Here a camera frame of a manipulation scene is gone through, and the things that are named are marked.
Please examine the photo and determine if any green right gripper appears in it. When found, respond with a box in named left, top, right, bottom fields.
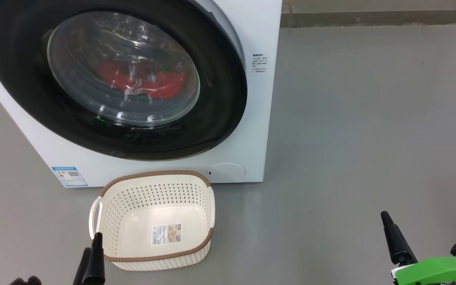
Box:
left=380, top=211, right=456, bottom=285

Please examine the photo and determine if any round white filter cover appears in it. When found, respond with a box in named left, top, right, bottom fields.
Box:
left=207, top=163, right=247, bottom=183

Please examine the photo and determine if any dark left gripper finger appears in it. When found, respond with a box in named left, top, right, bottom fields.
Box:
left=82, top=232, right=106, bottom=285
left=73, top=247, right=92, bottom=285

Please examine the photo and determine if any red cloth garment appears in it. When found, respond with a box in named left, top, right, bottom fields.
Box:
left=95, top=60, right=188, bottom=100

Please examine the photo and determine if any white front-load washing machine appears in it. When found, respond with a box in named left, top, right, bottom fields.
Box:
left=0, top=0, right=283, bottom=188

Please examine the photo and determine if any white barcode label sticker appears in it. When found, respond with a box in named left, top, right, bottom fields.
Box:
left=151, top=224, right=182, bottom=245

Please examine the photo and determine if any cream perforated basket brown rim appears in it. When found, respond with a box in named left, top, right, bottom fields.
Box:
left=89, top=170, right=216, bottom=272

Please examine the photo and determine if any black round glass washer door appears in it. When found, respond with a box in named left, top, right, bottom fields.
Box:
left=0, top=0, right=248, bottom=162

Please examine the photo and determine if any blue energy label sticker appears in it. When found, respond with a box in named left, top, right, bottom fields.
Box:
left=51, top=166, right=89, bottom=187

